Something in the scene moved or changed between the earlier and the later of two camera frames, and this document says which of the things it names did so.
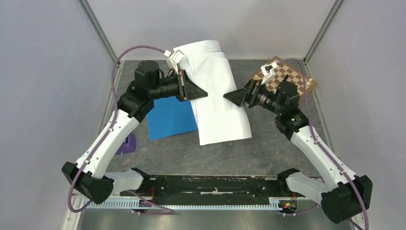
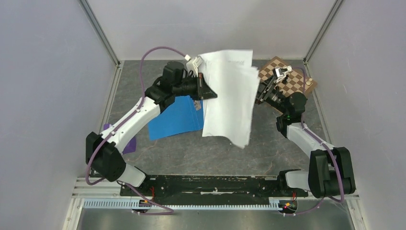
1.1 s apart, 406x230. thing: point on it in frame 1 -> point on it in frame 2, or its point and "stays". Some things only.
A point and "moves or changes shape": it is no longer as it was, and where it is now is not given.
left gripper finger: (189, 90) -> (204, 92)
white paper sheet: (218, 119) moves or changes shape
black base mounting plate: (208, 186) stays
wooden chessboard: (304, 84) stays
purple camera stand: (129, 146) stays
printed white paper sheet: (194, 55) -> (230, 66)
